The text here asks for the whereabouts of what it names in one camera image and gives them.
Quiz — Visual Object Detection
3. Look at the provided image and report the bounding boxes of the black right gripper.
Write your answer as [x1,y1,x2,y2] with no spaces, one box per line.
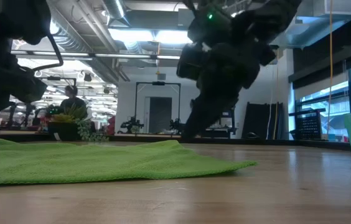
[181,2,278,139]

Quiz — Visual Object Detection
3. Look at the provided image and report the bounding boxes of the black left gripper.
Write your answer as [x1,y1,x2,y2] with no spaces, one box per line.
[0,46,49,147]

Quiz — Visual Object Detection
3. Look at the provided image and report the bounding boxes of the green microfiber towel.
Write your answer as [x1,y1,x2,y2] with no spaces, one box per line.
[0,138,259,187]

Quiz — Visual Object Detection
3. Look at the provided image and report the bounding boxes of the dark blue cart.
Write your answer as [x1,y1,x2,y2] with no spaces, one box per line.
[206,107,237,139]

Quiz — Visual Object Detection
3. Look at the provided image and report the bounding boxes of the grey door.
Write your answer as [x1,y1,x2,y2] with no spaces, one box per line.
[149,96,173,134]

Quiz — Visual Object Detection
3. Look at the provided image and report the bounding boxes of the black leaning panels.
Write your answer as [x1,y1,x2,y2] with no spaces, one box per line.
[242,101,284,140]

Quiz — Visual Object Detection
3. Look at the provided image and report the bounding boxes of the potted succulent plant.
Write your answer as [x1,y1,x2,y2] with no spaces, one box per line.
[47,104,110,143]

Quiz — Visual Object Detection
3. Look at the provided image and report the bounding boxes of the person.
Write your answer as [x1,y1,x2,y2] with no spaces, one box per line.
[59,85,88,121]

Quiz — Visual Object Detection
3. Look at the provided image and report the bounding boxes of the black perforated rack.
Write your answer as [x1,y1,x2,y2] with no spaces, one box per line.
[288,108,327,141]

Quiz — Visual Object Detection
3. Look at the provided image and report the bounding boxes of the long ceiling light bar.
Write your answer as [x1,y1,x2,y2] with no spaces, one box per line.
[10,49,181,62]

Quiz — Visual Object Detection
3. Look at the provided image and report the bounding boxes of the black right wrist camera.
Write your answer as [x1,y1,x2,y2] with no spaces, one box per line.
[177,42,207,81]

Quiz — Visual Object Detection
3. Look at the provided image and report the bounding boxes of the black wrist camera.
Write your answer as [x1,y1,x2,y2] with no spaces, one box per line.
[177,42,207,81]
[4,0,52,47]

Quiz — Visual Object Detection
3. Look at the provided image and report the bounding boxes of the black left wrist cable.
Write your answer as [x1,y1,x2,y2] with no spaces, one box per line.
[31,33,65,72]

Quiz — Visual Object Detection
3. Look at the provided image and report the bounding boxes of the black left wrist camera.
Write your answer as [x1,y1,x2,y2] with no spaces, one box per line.
[4,0,52,47]

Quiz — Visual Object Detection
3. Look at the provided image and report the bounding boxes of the silver ventilation duct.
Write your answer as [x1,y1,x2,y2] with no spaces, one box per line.
[100,0,131,27]

